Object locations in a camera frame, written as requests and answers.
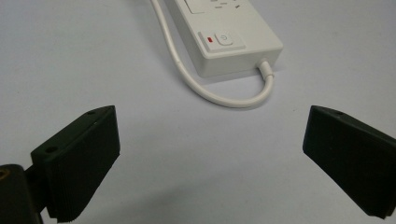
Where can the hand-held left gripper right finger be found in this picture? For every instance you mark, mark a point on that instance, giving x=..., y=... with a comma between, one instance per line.
x=351, y=155

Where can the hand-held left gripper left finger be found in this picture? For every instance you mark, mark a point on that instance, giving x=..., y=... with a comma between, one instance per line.
x=77, y=161

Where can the white power strip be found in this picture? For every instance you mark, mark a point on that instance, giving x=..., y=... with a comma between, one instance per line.
x=230, y=40

